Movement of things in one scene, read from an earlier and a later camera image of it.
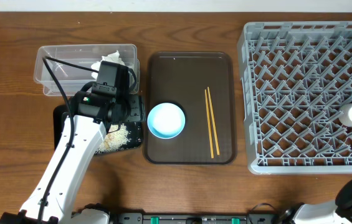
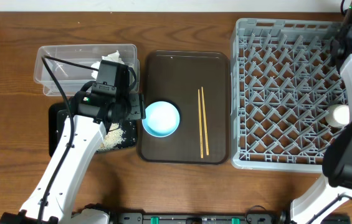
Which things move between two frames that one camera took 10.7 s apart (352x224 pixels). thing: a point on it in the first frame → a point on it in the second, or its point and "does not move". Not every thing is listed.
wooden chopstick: [209, 126] → [201, 139]
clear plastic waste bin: [72, 65] does not move
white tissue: [113, 58] does not move
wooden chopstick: [213, 122] → [205, 124]
